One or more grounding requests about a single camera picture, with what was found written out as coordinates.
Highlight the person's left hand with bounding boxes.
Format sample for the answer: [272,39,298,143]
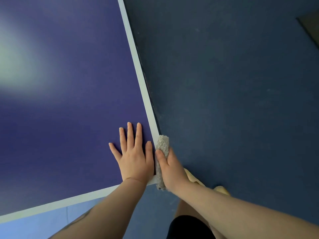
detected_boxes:
[108,122,155,185]

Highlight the person's right hand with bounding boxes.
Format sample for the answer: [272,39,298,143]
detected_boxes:
[155,146,191,193]

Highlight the grey cleaning cloth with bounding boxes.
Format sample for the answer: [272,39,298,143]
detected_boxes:
[155,135,170,191]

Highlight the person's right forearm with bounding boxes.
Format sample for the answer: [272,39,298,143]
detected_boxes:
[173,180,319,239]

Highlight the person's left forearm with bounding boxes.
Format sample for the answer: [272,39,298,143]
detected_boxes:
[49,178,148,239]

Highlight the person's left leg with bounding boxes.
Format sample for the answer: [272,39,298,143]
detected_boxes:
[174,199,210,227]

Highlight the blue table tennis table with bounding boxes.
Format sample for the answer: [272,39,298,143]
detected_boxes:
[0,0,162,224]

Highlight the cream left slipper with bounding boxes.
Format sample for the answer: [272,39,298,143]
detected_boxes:
[184,168,206,187]

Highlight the cream slipper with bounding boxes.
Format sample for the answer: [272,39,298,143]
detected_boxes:
[214,186,232,197]
[184,168,206,187]

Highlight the cream right slipper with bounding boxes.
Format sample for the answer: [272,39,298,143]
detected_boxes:
[214,186,232,197]

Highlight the black shorts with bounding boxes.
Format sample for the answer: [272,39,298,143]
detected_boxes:
[166,215,217,239]

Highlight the black rubber floor mat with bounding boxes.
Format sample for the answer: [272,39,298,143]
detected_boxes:
[296,11,319,49]

